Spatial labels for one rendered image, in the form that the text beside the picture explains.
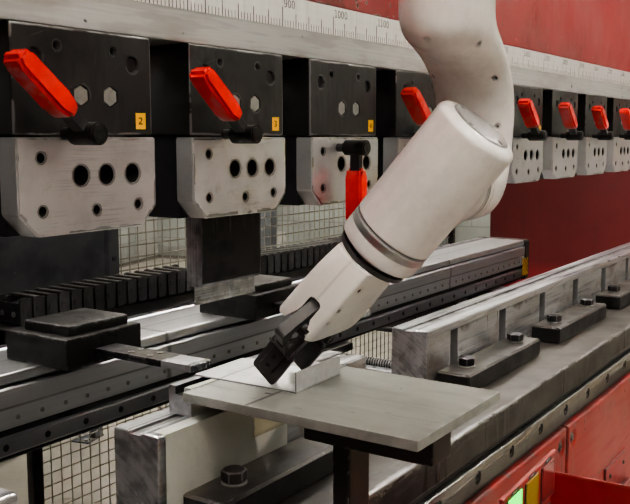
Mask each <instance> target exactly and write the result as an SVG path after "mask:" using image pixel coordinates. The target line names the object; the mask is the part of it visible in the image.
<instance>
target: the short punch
mask: <svg viewBox="0 0 630 504"><path fill-rule="evenodd" d="M186 242H187V283H188V285H189V286H193V287H194V306H197V305H201V304H205V303H210V302H214V301H218V300H223V299H227V298H231V297H236V296H240V295H244V294H248V293H253V292H255V276H257V275H259V274H260V273H261V214H260V213H252V214H243V215H234V216H225V217H216V218H208V219H204V218H191V217H190V218H186Z"/></svg>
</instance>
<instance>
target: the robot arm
mask: <svg viewBox="0 0 630 504"><path fill-rule="evenodd" d="M398 15H399V23H400V28H401V31H402V34H403V36H404V37H405V39H406V40H407V41H408V43H409V44H410V45H411V46H412V47H413V48H414V49H415V51H416V52H417V53H418V54H419V56H420V57H421V59H422V61H423V62H424V64H425V66H426V68H427V70H428V73H429V75H430V78H431V81H432V85H433V89H434V94H435V99H436V106H437V107H436V108H435V109H434V111H433V112H432V113H431V114H430V116H429V117H428V118H427V119H426V121H425V122H424V123H423V125H422V126H421V127H420V128H419V130H418V131H417V132H416V133H415V135H414V136H413V137H412V138H411V140H410V141H409V142H408V143H407V145H406V146H405V147H404V148H403V150H402V151H401V152H400V153H399V155H398V156H397V157H396V158H395V160H394V161H393V162H392V163H391V165H390V166H389V167H388V168H387V170H386V171H385V172H384V174H383V175H382V176H381V177H380V179H379V180H378V181H377V182H376V184H375V185H374V186H373V187H372V189H371V190H370V191H369V192H368V194H367V195H366V196H365V197H364V199H363V200H362V201H361V202H360V204H359V205H358V206H357V208H356V209H355V210H354V211H353V213H352V214H351V215H350V216H349V218H348V219H347V220H346V221H345V224H344V229H345V230H344V231H343V233H342V234H341V239H342V242H341V243H339V244H338V245H337V246H336V247H334V248H333V249H332V250H331V251H330V252H329V253H328V254H327V255H326V256H325V257H324V258H323V259H322V260H321V261H320V262H319V263H318V264H317V265H316V266H315V267H314V268H313V269H312V270H311V271H310V273H309V274H308V275H307V276H306V277H305V278H304V279H303V280H302V282H301V283H300V284H299V285H298V286H297V287H296V288H295V289H294V291H293V292H292V293H291V294H290V295H289V296H288V297H287V299H286V300H285V301H284V302H283V303H282V305H281V306H280V313H281V314H283V315H284V316H286V315H289V314H292V313H294V314H293V315H292V316H290V317H289V318H288V319H287V320H286V321H284V322H283V323H282V324H281V325H279V326H278V327H277V328H276V329H275V335H274V336H273V337H272V338H271V341H270V342H269V343H268V344H267V346H266V347H265V348H264V349H263V350H262V352H261V353H260V354H259V355H258V357H257V358H256V359H255V360H254V362H253V364H254V366H255V367H256V369H257V370H258V371H259V372H260V373H261V374H262V376H263V377H264V378H265V379H266V380H267V381H268V383H269V384H271V385H273V384H275V383H276V382H277V381H278V380H279V379H280V378H281V376H282V375H283V374H284V373H285V372H286V370H287V369H288V368H289V367H290V366H291V365H292V363H293V362H295V364H296V365H297V366H298V367H299V368H300V369H301V370H302V369H304V368H307V367H309V366H311V365H312V364H313V363H314V362H315V360H316V359H317V358H318V357H319V356H320V355H321V353H322V352H323V351H324V350H325V349H326V346H325V345H324V344H323V342H324V343H325V344H326V345H328V344H329V343H331V342H332V341H333V339H334V338H335V337H336V335H337V334H338V333H339V332H342V331H344V330H347V329H348V328H350V327H352V326H353V325H354V324H355V323H356V322H357V321H358V320H359V319H360V318H361V317H362V316H363V315H364V314H365V313H366V312H367V311H368V310H369V308H370V307H371V306H372V305H373V304H374V302H375V301H376V300H377V299H378V298H379V296H380V295H381V294H382V293H383V291H384V290H385V289H386V287H387V286H388V285H389V283H392V284H393V283H394V284H397V283H400V282H401V281H402V280H403V279H407V278H410V277H412V276H413V275H414V273H415V272H416V271H417V270H418V269H420V268H421V267H422V266H423V264H424V262H425V261H426V260H427V258H428V257H429V256H430V255H431V254H432V253H433V252H434V250H435V249H436V248H437V247H438V246H439V245H440V244H441V242H442V241H443V240H444V239H445V238H446V237H447V236H448V234H449V233H450V232H451V231H452V230H453V229H454V228H455V227H456V226H457V225H458V224H459V223H461V222H462V221H468V220H474V219H478V218H481V217H483V216H486V215H487V214H489V213H490V212H491V211H493V210H494V208H495V207H496V206H497V205H498V203H499V202H500V200H501V198H502V196H503V194H504V190H505V187H506V184H507V179H508V173H509V167H510V163H511V162H512V160H513V153H512V140H513V127H514V87H513V79H512V73H511V68H510V64H509V60H508V56H507V53H506V50H505V47H504V44H503V41H502V39H501V36H500V33H499V30H498V27H497V22H496V0H398ZM305 323H306V325H307V326H306V327H304V328H303V327H302V326H303V325H304V324H305ZM295 332H297V333H298V334H299V335H298V336H297V337H296V338H295V339H294V340H293V339H292V338H291V337H292V335H293V334H294V333H295Z"/></svg>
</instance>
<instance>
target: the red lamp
mask: <svg viewBox="0 0 630 504"><path fill-rule="evenodd" d="M553 481H554V458H553V459H552V460H551V461H550V462H549V463H548V464H547V465H546V466H545V467H544V468H543V475H542V502H543V501H544V500H545V499H546V498H547V496H548V495H549V494H550V493H551V492H552V491H553Z"/></svg>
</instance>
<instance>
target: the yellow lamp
mask: <svg viewBox="0 0 630 504"><path fill-rule="evenodd" d="M538 494H539V473H537V474H536V475H535V476H534V477H533V478H532V479H531V480H530V481H529V482H528V483H527V487H526V504H538Z"/></svg>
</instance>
